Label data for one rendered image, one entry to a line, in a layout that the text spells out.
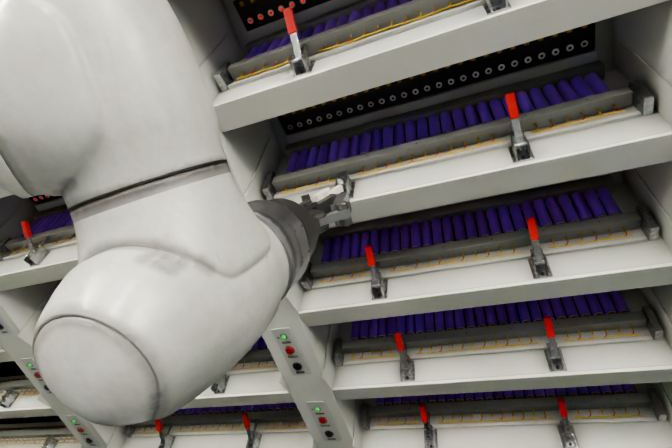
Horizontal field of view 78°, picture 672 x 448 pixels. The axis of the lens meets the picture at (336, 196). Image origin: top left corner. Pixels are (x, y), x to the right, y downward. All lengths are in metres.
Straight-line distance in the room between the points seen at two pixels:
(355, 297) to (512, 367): 0.31
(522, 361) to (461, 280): 0.21
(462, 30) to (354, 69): 0.15
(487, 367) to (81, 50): 0.80
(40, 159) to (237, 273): 0.12
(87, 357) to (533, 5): 0.55
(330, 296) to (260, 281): 0.53
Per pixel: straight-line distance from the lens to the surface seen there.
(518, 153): 0.65
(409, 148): 0.68
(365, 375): 0.92
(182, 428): 1.36
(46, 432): 1.70
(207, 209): 0.26
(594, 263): 0.76
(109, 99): 0.26
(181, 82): 0.27
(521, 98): 0.74
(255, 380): 1.04
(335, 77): 0.60
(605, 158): 0.66
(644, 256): 0.78
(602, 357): 0.89
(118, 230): 0.26
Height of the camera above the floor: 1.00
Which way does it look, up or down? 21 degrees down
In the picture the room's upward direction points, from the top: 19 degrees counter-clockwise
